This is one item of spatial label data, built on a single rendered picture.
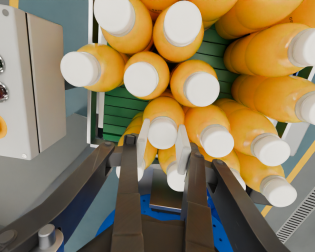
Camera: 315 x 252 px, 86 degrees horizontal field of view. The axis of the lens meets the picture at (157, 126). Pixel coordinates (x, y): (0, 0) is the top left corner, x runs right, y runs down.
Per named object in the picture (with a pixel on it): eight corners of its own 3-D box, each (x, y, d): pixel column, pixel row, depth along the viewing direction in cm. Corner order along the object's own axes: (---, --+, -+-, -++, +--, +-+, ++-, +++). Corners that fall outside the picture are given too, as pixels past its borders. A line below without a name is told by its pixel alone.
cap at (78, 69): (106, 73, 22) (101, 74, 20) (84, 90, 22) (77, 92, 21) (86, 46, 21) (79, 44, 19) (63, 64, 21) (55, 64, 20)
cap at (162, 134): (172, 113, 23) (172, 116, 21) (180, 138, 24) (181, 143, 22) (145, 121, 24) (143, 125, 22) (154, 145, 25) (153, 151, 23)
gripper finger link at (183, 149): (183, 147, 15) (191, 149, 15) (179, 123, 22) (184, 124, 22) (177, 174, 17) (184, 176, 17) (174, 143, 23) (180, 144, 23)
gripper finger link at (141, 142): (141, 168, 16) (133, 167, 16) (147, 139, 23) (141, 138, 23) (145, 141, 15) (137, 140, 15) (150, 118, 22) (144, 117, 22)
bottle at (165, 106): (174, 84, 40) (180, 98, 22) (182, 112, 42) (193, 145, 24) (146, 93, 41) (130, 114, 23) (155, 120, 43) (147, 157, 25)
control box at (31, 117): (18, 127, 35) (-38, 151, 25) (3, 15, 28) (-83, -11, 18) (67, 135, 35) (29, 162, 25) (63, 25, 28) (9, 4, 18)
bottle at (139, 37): (161, 30, 36) (157, -4, 18) (148, 62, 38) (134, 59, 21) (130, 15, 35) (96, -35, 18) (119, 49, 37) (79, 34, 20)
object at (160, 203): (152, 175, 46) (147, 213, 34) (153, 168, 45) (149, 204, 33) (188, 181, 46) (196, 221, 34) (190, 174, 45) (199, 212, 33)
